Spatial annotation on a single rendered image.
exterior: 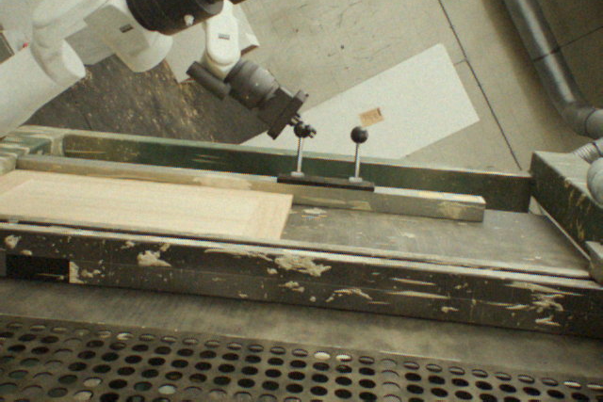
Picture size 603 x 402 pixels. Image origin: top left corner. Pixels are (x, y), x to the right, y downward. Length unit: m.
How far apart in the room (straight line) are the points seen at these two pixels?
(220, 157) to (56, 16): 0.90
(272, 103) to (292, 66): 7.90
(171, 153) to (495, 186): 0.76
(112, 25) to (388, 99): 4.13
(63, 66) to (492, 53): 8.67
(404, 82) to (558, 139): 4.89
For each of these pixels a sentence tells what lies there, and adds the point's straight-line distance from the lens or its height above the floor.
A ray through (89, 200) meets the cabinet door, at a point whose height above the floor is 1.06.
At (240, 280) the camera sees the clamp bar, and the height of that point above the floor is 1.35.
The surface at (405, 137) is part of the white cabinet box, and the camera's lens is 4.94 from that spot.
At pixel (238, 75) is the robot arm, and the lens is 1.49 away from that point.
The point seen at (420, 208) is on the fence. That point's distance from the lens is 1.46.
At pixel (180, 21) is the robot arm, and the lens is 0.83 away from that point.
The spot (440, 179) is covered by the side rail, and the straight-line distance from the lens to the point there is 1.70.
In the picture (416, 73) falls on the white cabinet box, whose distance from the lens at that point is 4.92.
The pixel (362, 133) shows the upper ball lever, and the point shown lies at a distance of 1.48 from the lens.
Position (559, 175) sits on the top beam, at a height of 1.86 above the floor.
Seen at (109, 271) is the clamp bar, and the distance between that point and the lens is 1.02.
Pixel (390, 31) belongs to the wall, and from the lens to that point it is 9.34.
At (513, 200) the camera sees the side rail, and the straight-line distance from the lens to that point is 1.74.
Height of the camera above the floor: 1.65
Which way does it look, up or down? 10 degrees down
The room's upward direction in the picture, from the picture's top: 64 degrees clockwise
